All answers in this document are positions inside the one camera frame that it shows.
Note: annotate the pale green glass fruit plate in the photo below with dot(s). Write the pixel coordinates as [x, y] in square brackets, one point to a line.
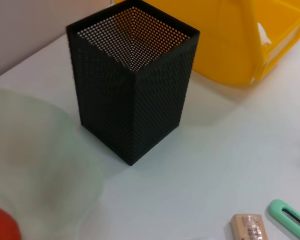
[40, 150]

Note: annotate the green utility knife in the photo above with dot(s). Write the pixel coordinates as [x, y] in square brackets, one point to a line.
[277, 207]

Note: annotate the black mesh pen holder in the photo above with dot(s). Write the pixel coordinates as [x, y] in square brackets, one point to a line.
[140, 112]

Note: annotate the red-orange fruit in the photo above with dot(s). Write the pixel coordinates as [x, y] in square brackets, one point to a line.
[2, 225]

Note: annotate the yellow plastic bin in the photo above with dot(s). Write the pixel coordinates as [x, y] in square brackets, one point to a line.
[227, 50]

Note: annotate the tan eraser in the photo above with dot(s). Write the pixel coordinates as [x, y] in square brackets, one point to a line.
[247, 228]

